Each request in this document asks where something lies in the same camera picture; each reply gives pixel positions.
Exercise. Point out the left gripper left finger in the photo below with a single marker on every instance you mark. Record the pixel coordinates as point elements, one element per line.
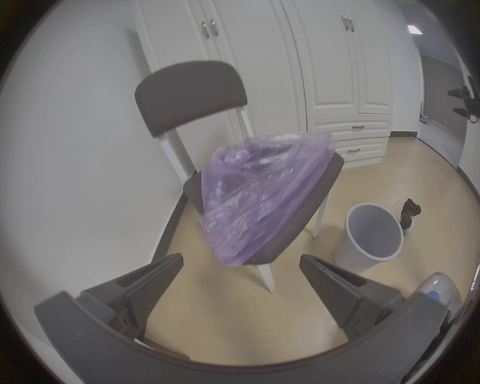
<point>150,292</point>

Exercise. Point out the white wardrobe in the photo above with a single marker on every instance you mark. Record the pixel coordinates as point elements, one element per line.
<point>262,56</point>

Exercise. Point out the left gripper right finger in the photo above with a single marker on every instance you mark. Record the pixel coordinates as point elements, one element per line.
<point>333,292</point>

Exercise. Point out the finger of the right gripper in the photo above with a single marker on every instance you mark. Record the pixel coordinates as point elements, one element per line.
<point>462,92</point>
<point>468,113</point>

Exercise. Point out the white trash bin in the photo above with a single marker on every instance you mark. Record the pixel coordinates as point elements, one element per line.
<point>371,232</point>

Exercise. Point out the grey curtain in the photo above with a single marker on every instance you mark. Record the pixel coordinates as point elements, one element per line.
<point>442,93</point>

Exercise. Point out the ceiling light panel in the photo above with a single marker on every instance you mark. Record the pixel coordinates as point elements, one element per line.
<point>414,29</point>

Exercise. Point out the black plastic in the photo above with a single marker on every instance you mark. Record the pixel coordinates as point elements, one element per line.
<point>409,212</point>

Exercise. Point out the purple plastic bag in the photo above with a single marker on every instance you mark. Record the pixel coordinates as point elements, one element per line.
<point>255,195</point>

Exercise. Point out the grey and white chair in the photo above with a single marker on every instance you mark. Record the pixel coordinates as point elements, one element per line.
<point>187,97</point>

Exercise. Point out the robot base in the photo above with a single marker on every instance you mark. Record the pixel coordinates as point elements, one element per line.
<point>442,287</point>

